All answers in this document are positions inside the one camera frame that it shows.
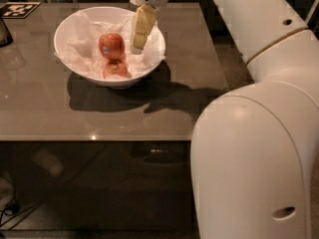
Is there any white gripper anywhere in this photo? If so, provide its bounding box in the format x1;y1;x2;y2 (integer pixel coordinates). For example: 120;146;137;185
130;0;168;55

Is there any red apple with sticker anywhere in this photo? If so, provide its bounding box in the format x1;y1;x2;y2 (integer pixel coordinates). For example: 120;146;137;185
99;33;125;60

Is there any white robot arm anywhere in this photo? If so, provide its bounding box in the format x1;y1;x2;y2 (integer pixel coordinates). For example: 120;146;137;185
190;0;319;239

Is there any white ceramic bowl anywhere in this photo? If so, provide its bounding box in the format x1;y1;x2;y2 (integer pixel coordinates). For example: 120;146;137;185
53;6;166;89

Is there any lower red apple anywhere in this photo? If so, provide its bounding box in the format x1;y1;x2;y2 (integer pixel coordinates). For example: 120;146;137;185
103;61;129;79

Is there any white crumpled paper liner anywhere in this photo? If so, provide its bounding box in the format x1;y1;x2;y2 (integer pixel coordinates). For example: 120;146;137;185
55;10;166;82

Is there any black white fiducial marker card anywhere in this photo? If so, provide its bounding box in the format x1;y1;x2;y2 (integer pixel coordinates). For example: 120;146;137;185
0;2;41;19

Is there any dark object at table edge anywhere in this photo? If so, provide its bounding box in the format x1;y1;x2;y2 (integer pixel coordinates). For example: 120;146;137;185
0;18;13;47

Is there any black cable on floor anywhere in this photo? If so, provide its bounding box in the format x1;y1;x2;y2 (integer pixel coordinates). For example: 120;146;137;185
0;179;22;229

